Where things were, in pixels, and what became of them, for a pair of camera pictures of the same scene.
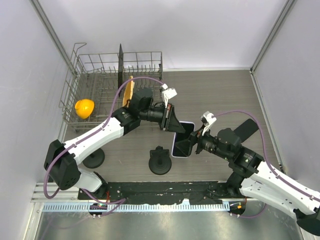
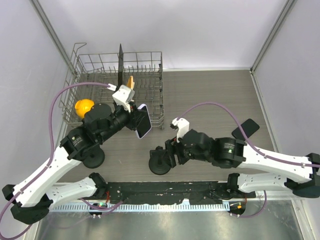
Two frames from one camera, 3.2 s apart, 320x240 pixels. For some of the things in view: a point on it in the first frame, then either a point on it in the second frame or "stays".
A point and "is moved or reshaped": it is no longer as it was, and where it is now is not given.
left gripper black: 169,122 → 135,116
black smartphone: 246,129 stays
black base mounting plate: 164,193 stays
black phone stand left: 95,159 stays
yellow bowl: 84,107 stays
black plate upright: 120,68 stays
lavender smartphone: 188,127 is moved or reshaped
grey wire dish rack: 99,84 stays
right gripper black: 185,146 → 172,147
